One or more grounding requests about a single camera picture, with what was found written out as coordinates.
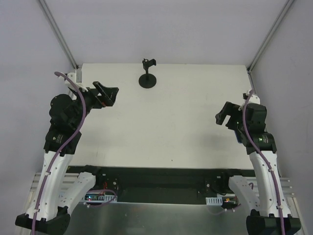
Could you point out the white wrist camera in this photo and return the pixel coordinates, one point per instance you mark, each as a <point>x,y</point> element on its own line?
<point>249,97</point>
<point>72,76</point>

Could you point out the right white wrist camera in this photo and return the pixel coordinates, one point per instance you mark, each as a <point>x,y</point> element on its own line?
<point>249,97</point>

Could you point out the right aluminium frame post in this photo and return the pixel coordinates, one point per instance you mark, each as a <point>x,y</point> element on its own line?
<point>270,34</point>

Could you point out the black phone stand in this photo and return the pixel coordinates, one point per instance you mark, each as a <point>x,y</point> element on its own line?
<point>147,80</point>

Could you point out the left white cable duct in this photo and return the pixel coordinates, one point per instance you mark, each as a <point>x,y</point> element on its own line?
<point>98,198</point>

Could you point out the white cable duct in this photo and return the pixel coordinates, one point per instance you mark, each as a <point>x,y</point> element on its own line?
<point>98,198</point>
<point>221,200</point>

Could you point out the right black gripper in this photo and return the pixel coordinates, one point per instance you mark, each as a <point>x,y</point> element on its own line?
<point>231,115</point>

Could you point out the right white cable duct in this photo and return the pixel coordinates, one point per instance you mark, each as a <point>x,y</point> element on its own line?
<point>221,200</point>

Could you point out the left aluminium frame post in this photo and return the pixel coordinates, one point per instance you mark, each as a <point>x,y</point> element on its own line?
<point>57,32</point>

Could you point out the blue black smartphone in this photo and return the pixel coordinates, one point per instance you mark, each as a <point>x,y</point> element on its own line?
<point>238,135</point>

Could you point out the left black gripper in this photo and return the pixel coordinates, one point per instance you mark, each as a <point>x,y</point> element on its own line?
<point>98,98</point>

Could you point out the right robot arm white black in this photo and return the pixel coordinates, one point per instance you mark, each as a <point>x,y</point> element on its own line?
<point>267,210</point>

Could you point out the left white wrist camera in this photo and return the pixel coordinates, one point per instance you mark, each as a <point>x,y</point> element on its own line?
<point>72,76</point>

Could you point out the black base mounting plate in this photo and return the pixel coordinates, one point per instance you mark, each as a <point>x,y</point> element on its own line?
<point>161,185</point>

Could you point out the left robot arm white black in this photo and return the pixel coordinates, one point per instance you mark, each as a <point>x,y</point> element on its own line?
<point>49,213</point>

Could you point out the aluminium frame post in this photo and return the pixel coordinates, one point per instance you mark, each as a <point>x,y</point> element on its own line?
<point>57,32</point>
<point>270,34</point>

